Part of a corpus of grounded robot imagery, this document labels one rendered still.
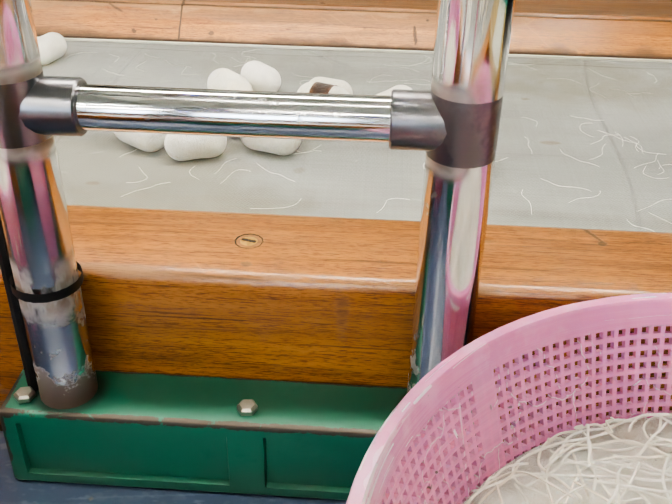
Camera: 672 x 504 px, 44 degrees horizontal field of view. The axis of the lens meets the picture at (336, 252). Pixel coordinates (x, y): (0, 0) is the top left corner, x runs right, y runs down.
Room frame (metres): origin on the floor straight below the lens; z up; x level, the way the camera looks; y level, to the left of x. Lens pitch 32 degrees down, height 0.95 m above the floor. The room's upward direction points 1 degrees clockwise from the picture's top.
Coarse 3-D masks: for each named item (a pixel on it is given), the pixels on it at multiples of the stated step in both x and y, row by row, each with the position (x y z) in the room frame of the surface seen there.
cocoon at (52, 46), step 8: (40, 40) 0.58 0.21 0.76; (48, 40) 0.58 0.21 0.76; (56, 40) 0.59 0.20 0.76; (64, 40) 0.60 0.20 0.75; (40, 48) 0.57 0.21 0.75; (48, 48) 0.58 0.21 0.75; (56, 48) 0.58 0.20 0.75; (64, 48) 0.59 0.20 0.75; (40, 56) 0.57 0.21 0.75; (48, 56) 0.58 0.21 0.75; (56, 56) 0.58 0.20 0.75
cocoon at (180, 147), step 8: (168, 136) 0.43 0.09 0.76; (176, 136) 0.42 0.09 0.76; (184, 136) 0.42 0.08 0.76; (192, 136) 0.43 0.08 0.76; (200, 136) 0.43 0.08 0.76; (208, 136) 0.43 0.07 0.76; (216, 136) 0.43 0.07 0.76; (224, 136) 0.43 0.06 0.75; (168, 144) 0.42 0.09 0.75; (176, 144) 0.42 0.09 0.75; (184, 144) 0.42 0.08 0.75; (192, 144) 0.42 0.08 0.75; (200, 144) 0.42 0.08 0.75; (208, 144) 0.43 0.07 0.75; (216, 144) 0.43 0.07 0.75; (224, 144) 0.43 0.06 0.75; (168, 152) 0.42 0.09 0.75; (176, 152) 0.42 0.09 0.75; (184, 152) 0.42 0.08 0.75; (192, 152) 0.42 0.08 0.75; (200, 152) 0.42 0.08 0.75; (208, 152) 0.43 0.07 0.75; (216, 152) 0.43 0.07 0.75; (184, 160) 0.42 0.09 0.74
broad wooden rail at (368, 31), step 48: (48, 0) 0.67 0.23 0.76; (96, 0) 0.67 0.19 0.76; (144, 0) 0.66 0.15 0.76; (192, 0) 0.66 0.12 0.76; (240, 0) 0.67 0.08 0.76; (288, 0) 0.67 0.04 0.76; (336, 0) 0.67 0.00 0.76; (384, 0) 0.67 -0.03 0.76; (432, 0) 0.68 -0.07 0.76; (528, 0) 0.68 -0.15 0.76; (576, 0) 0.69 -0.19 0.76; (624, 0) 0.69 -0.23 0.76; (384, 48) 0.63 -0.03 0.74; (432, 48) 0.63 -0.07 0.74; (528, 48) 0.62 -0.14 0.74; (576, 48) 0.62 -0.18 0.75; (624, 48) 0.62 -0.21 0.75
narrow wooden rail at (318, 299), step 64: (128, 256) 0.29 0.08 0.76; (192, 256) 0.29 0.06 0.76; (256, 256) 0.29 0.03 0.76; (320, 256) 0.29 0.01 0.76; (384, 256) 0.29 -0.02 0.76; (512, 256) 0.29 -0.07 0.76; (576, 256) 0.29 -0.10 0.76; (640, 256) 0.30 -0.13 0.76; (0, 320) 0.28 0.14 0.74; (128, 320) 0.28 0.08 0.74; (192, 320) 0.28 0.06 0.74; (256, 320) 0.27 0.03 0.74; (320, 320) 0.27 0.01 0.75; (384, 320) 0.27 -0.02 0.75; (512, 320) 0.27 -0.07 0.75; (0, 384) 0.28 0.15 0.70; (384, 384) 0.27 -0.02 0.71
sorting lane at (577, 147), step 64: (64, 64) 0.58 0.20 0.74; (128, 64) 0.59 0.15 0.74; (192, 64) 0.59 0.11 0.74; (320, 64) 0.59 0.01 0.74; (384, 64) 0.60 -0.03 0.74; (512, 64) 0.60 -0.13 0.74; (576, 64) 0.60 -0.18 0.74; (640, 64) 0.61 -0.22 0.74; (512, 128) 0.48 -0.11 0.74; (576, 128) 0.48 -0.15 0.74; (640, 128) 0.49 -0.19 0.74; (64, 192) 0.39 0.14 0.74; (128, 192) 0.39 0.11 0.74; (192, 192) 0.39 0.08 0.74; (256, 192) 0.39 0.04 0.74; (320, 192) 0.39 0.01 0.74; (384, 192) 0.39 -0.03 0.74; (512, 192) 0.40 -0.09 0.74; (576, 192) 0.40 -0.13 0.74; (640, 192) 0.40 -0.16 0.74
